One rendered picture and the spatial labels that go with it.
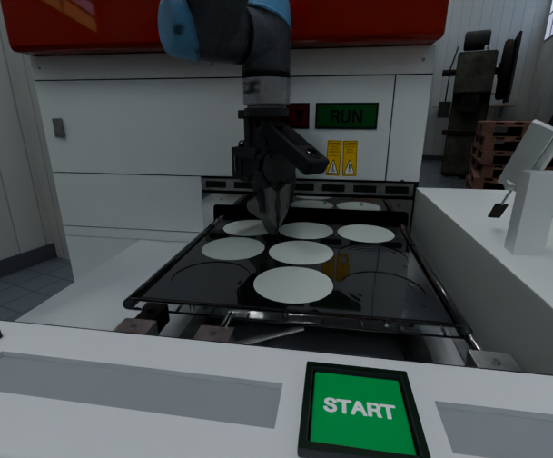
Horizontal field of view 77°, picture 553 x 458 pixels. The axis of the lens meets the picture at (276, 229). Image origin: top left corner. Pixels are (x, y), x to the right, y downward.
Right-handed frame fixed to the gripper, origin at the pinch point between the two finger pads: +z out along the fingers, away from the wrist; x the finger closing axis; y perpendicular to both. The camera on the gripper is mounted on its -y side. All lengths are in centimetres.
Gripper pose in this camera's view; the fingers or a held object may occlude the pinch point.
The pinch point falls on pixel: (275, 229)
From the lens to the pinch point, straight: 60.7
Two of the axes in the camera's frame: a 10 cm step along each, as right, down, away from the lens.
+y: -7.2, -2.2, 6.6
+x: -7.0, 2.2, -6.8
